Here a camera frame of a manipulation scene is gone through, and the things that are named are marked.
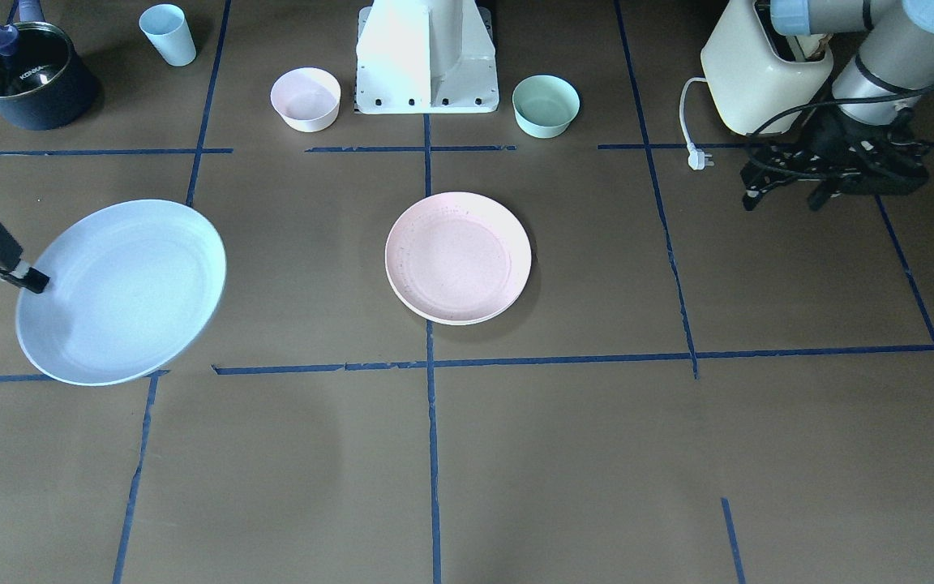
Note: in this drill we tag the white mounting pillar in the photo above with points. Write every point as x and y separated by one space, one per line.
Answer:
425 57

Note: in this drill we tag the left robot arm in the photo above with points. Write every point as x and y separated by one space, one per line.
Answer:
893 67

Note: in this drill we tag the pink bowl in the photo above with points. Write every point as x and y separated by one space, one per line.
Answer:
307 99

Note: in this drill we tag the white toaster power plug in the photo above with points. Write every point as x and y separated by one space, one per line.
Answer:
697 158

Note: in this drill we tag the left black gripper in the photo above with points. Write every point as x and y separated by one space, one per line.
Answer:
829 139

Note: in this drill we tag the green bowl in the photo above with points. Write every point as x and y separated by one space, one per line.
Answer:
544 106

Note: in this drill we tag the cream toaster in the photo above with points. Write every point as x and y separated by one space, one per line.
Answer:
754 73

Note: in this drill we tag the light blue cup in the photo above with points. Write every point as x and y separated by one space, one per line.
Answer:
166 28

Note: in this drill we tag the blue plate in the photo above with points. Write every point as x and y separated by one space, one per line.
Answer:
130 288

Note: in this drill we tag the pink plate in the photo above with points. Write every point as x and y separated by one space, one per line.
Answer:
458 258

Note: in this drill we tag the dark blue pot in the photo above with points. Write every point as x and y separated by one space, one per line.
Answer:
44 83

